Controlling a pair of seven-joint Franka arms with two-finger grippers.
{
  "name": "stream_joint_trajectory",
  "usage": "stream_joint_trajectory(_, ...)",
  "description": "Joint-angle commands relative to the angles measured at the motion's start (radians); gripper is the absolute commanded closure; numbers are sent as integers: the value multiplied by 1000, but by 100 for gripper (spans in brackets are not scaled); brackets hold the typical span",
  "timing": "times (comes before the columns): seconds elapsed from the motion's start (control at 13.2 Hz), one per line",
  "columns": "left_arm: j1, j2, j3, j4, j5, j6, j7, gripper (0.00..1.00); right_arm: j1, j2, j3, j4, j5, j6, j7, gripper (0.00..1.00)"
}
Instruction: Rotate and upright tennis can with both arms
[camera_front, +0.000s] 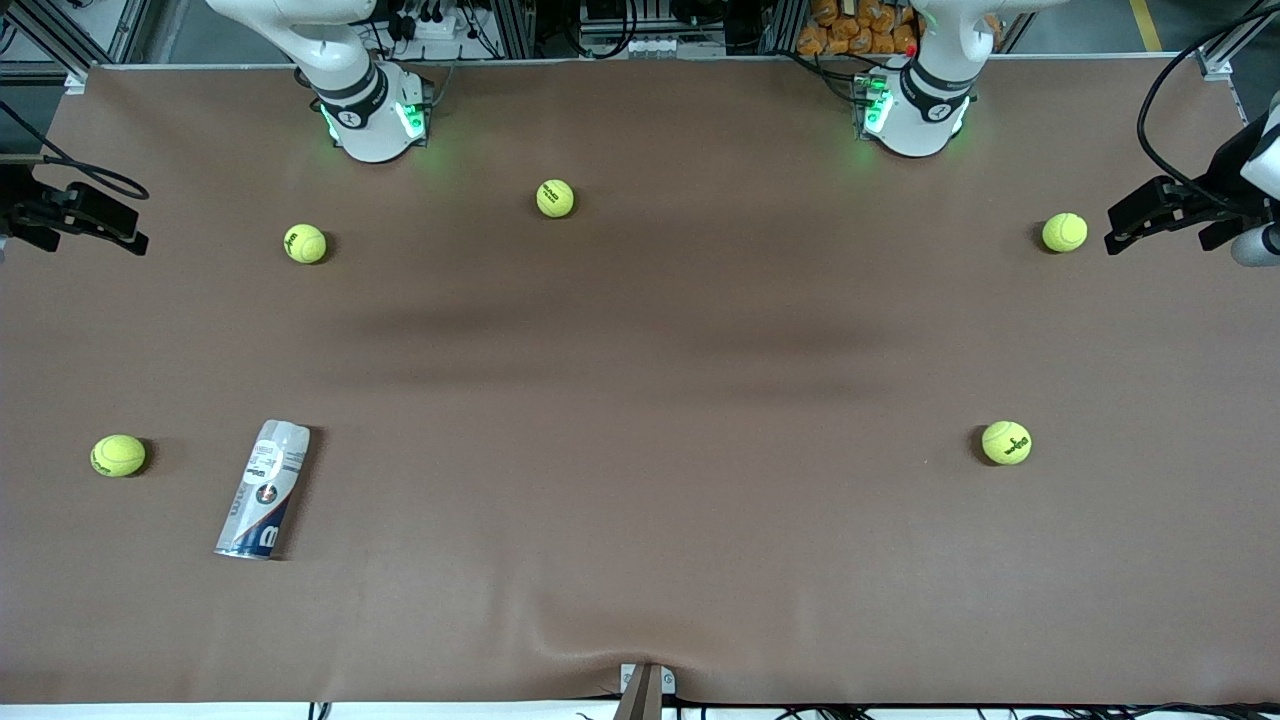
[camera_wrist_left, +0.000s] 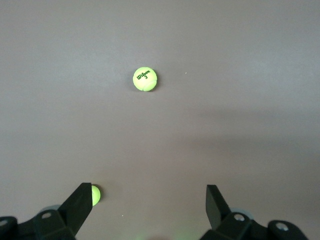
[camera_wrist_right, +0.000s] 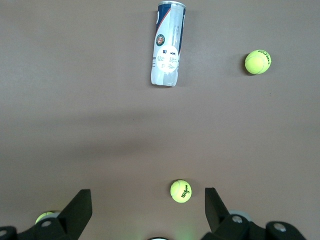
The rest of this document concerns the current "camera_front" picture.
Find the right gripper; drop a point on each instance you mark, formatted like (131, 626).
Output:
(20, 205)

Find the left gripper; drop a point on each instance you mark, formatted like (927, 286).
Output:
(1218, 192)

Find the white blue tennis ball can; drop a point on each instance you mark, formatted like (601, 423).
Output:
(262, 490)

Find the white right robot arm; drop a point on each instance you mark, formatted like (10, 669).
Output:
(365, 125)

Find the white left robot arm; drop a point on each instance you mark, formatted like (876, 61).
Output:
(920, 120)

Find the yellow-green tennis ball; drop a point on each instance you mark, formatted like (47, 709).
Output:
(1006, 442)
(1064, 232)
(118, 455)
(555, 198)
(305, 243)

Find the orange packaged goods pile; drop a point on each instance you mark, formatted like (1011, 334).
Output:
(855, 28)

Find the white power strip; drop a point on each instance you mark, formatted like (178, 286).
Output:
(435, 35)

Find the brown table cover sheet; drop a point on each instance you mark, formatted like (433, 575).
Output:
(640, 400)

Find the aluminium frame profile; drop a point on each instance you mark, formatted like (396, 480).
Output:
(1225, 50)
(90, 40)

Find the grey metal mount bracket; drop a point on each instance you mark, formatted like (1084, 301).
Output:
(645, 692)

